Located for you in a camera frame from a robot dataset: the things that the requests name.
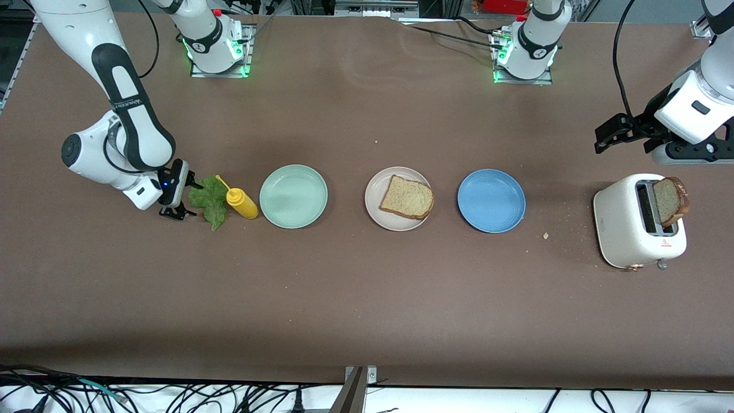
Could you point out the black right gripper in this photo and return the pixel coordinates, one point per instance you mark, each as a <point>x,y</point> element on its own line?
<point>174,211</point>

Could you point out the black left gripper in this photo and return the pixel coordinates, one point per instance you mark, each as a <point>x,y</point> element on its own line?
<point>637,127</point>

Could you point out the green lettuce leaf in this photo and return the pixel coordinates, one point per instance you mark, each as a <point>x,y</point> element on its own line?
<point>212,201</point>

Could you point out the yellow mustard squeeze bottle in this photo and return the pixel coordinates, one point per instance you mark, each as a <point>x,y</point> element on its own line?
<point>243,205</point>

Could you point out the light crust bread slice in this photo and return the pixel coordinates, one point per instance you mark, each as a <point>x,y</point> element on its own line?
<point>407,198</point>

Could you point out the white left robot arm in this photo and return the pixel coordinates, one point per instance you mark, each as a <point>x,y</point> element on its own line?
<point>536,40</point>

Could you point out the mint green plate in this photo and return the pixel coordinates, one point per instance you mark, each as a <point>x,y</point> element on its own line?
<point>293,197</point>

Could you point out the blue plate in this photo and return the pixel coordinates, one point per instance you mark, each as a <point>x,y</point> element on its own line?
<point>491,201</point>

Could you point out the beige plate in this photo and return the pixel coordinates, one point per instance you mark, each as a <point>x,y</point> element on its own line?
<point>378,215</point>

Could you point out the dark crust bread slice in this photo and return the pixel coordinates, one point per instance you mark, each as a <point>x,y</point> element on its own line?
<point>671,201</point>

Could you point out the white toaster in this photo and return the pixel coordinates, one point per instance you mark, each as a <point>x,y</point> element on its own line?
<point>619,223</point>

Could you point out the red box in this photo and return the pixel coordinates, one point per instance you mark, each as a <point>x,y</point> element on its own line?
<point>504,6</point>

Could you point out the black power plug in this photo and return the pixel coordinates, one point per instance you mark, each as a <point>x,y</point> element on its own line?
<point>297,404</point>

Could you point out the grey metal box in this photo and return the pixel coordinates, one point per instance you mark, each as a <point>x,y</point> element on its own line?
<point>373,8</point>

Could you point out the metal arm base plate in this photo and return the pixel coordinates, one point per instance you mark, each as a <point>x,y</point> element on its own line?
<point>221,74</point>
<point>524,81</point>

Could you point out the aluminium corner bracket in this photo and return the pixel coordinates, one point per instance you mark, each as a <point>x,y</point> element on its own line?
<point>702,30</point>

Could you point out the aluminium frame rail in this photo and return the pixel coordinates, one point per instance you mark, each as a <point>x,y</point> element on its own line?
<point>20,63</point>

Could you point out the grey metal table bracket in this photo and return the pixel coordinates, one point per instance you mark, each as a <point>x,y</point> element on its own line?
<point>352,396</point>

